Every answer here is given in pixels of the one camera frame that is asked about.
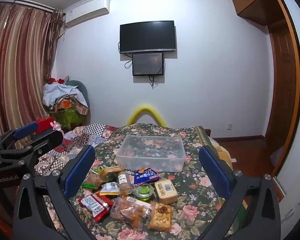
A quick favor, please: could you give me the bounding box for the dark floral blanket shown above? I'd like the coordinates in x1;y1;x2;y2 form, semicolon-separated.
40;124;248;240

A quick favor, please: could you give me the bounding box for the white air conditioner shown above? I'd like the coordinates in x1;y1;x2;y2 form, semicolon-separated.
63;0;110;28

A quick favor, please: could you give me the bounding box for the blue snack packet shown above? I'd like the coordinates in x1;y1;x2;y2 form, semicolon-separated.
133;168;158;185

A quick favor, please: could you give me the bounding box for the grey-green chair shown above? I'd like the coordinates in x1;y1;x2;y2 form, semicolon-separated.
65;80;91;126

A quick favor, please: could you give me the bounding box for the brown wooden door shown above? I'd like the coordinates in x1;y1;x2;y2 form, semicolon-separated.
267;0;300;178

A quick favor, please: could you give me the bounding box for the pile of clothes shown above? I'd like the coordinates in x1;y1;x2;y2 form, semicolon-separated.
42;78;89;130

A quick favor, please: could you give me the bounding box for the beige cake packet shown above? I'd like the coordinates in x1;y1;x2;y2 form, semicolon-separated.
154;178;178;204

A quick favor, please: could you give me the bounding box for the cream bedding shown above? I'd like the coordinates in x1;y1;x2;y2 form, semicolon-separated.
211;140;233;171

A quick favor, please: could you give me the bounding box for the brown biscuit roll packet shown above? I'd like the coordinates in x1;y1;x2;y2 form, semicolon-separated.
117;171;134;196

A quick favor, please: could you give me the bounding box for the black monitor cable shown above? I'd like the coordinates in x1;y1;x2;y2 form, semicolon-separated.
149;75;161;88

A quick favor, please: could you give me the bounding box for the clear plastic container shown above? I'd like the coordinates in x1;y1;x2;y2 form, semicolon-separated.
115;134;187;172

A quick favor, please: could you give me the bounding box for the small black wall monitor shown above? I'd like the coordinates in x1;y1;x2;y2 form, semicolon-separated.
132;52;165;76

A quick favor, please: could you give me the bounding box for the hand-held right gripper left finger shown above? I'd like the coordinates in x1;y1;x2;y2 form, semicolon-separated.
12;144;96;240

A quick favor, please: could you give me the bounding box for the patchwork quilt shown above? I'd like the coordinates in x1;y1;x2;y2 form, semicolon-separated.
34;123;118;178

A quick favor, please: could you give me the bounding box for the large black wall television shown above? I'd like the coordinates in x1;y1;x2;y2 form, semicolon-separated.
119;20;177;54

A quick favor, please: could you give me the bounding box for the silver yellow-edged snack packet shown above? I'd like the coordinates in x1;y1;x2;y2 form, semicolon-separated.
100;182;121;196

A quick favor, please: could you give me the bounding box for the red box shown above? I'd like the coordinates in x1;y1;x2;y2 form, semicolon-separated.
35;117;55;133

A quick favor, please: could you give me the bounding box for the sandwich cracker packet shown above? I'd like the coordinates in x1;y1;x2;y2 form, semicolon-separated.
99;165;124;177

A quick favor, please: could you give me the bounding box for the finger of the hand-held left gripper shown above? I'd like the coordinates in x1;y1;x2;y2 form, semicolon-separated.
0;121;40;153
0;130;64;167

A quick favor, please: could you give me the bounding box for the nut cake slice packet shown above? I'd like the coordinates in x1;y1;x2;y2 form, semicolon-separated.
147;201;172;232

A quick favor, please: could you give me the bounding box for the green pea snack packet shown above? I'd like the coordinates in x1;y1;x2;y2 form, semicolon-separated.
90;165;108;174

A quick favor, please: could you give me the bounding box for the brown bun packet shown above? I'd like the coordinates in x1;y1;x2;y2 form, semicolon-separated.
85;174;108;187

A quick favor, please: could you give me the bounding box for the green jelly cup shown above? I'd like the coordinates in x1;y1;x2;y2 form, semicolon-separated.
134;183;155;202

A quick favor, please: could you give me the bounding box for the yellow foam tube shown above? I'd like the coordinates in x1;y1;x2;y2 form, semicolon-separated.
126;105;168;127

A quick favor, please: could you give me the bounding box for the red snack packet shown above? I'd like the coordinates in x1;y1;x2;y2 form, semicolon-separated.
78;194;113;222

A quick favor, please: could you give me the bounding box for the striped brown curtain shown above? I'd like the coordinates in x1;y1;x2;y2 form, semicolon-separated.
0;0;63;153

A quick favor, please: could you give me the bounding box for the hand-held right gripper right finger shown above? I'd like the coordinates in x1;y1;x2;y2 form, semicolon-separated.
199;145;282;240

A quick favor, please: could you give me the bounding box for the wooden overhead cabinet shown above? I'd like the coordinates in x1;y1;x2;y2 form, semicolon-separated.
230;0;282;27

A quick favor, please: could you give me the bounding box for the clear bag of orange snacks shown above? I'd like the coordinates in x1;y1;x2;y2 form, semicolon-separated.
110;196;153;228

